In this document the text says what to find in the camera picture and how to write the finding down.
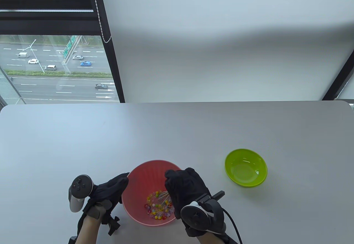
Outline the person's left hand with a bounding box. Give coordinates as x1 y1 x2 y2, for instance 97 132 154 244
82 173 130 220

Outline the green road sign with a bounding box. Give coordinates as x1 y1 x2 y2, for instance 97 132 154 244
63 35 78 59

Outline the teal wire whisk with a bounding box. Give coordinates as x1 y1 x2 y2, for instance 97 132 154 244
155 190 170 204

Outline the person's right forearm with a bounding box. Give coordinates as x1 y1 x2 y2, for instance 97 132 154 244
196 233 222 244

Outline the green plastic bowl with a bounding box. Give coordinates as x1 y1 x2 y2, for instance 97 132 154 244
224 149 268 188

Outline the person's right hand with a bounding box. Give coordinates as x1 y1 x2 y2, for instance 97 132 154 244
165 168 212 220

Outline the grey left hand controller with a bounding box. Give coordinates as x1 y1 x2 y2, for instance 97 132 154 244
68 174 94 213

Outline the white bead cord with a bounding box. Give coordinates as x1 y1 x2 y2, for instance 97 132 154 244
89 0 112 44

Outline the pink plastic salad bowl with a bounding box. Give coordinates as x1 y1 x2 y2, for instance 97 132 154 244
121 160 183 226

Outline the black window frame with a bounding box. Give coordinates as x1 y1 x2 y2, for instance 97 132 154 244
0 0 126 105

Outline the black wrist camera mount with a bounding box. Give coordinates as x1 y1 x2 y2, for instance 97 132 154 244
197 191 225 203
101 216 120 236

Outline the black cable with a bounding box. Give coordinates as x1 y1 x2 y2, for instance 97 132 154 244
223 208 243 244

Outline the pile of colourful plastic decorations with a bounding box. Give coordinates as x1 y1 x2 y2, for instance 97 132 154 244
144 190 175 220

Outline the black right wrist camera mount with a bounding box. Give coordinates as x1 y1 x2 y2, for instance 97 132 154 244
197 191 225 203

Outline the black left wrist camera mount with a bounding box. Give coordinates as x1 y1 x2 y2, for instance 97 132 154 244
101 216 120 236

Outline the person's left forearm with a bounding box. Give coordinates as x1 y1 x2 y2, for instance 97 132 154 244
75 215 98 244

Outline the black slanted window post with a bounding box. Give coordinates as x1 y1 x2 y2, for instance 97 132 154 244
322 59 354 100

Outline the white roller blind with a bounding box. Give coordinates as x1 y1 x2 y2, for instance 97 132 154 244
98 0 354 103

